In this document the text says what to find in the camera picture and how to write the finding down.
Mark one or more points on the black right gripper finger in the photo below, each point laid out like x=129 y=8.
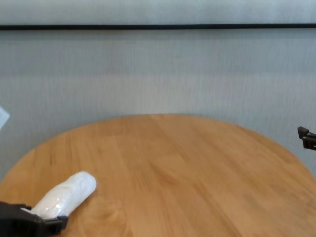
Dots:
x=308 y=140

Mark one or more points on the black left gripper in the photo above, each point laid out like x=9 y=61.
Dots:
x=17 y=222

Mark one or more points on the white plastic-wrapped sandbag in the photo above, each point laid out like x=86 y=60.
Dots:
x=71 y=190

